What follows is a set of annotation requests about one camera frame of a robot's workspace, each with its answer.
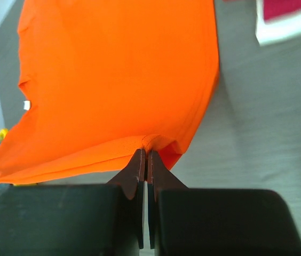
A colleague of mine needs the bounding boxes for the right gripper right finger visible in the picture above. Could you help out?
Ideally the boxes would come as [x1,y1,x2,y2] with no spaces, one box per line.
[147,151,301,255]

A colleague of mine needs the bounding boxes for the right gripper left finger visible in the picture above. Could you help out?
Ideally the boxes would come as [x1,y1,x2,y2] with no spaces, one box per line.
[0,149,146,255]

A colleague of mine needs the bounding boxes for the orange t shirt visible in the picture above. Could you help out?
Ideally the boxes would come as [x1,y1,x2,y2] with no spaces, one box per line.
[0,1,219,185]

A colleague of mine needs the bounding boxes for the folded white t shirt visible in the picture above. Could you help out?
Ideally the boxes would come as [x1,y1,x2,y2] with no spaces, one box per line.
[255,1,301,45]

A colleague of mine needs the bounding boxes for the folded magenta t shirt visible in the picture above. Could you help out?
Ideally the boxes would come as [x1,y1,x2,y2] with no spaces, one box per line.
[263,0,301,21]

